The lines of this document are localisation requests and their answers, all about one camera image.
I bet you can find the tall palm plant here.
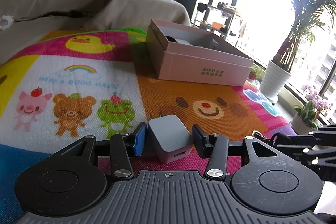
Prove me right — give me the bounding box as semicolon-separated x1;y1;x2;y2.
272;0;335;73

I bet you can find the black red object in box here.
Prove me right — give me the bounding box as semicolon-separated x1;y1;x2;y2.
166;36;179;43

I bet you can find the colourful cartoon play mat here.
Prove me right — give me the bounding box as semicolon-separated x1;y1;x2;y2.
1;28;294;223

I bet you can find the white orchid pot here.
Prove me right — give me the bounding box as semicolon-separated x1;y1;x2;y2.
291;113;317;135

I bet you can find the beige covered sofa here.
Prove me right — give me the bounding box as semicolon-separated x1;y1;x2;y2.
1;0;190;63

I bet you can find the white box in box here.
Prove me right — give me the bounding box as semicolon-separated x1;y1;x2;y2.
176;39;191;46

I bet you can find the pink orchid plant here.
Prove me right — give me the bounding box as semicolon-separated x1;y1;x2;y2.
293;85;331;129

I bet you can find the white power adapter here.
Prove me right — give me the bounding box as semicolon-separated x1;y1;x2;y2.
148;115;194;164

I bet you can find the small potted green plant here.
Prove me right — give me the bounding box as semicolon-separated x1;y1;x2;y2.
248;64;265;82

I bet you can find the white ribbed plant pot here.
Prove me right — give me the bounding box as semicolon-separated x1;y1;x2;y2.
259;61;291;104

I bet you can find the pink cardboard storage box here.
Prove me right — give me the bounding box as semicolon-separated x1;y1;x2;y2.
146;20;253;86

